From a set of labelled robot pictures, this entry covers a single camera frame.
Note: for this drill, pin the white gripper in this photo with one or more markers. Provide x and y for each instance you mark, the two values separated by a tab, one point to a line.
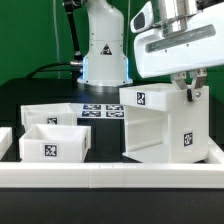
201	45

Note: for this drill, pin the white drawer cabinet box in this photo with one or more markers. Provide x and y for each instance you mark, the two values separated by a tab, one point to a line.
162	126

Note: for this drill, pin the white drawer tray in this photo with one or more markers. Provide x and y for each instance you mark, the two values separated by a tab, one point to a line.
55	143
56	114

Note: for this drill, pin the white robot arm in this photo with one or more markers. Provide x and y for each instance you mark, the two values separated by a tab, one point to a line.
105	64

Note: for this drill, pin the marker tag sheet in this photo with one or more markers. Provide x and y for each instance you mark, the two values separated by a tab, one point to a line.
99	111

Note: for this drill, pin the white U-shaped obstacle fence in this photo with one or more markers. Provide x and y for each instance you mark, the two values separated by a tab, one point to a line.
209	174

